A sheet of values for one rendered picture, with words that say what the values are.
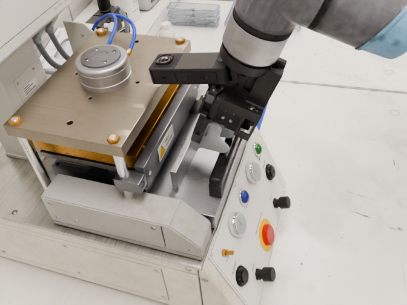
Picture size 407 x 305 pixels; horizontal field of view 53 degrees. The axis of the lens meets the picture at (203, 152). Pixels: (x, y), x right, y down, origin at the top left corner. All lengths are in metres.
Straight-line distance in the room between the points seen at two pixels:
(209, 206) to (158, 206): 0.08
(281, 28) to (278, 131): 0.61
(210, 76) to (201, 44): 0.88
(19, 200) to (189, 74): 0.38
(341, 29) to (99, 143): 0.31
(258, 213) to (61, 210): 0.35
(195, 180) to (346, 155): 0.48
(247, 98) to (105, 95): 0.21
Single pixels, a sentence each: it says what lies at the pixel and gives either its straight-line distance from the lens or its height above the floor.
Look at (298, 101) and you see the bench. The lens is 1.17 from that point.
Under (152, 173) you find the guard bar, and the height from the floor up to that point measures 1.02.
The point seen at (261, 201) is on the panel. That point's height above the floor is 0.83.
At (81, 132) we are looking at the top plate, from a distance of 0.56.
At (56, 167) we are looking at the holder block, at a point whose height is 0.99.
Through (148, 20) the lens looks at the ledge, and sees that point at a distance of 1.51.
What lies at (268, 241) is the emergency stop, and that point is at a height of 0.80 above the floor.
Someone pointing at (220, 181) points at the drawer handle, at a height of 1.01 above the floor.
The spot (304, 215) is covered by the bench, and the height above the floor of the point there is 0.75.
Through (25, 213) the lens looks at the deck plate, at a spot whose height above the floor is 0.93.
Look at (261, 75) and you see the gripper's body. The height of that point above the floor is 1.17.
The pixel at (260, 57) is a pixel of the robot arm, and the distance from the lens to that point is 0.50.
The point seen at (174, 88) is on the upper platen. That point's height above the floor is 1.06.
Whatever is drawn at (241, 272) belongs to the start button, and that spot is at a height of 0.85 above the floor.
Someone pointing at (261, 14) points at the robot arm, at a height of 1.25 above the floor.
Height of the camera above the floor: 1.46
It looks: 45 degrees down
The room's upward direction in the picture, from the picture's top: 5 degrees counter-clockwise
